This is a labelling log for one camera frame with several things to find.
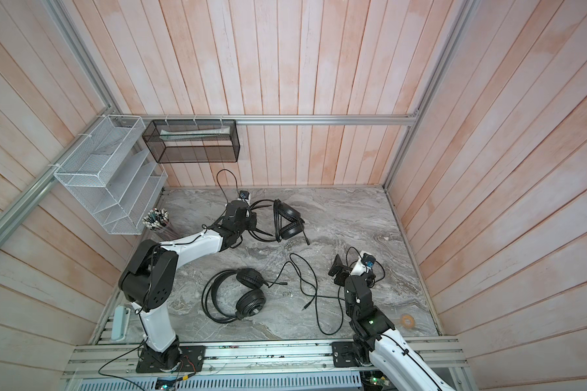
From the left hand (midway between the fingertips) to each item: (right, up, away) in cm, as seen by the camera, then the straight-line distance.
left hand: (253, 215), depth 96 cm
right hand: (+36, -15, -14) cm, 41 cm away
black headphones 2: (+2, -28, -20) cm, 34 cm away
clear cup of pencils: (-35, -1, -7) cm, 36 cm away
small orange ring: (+55, -36, -15) cm, 67 cm away
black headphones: (+15, -5, -9) cm, 19 cm away
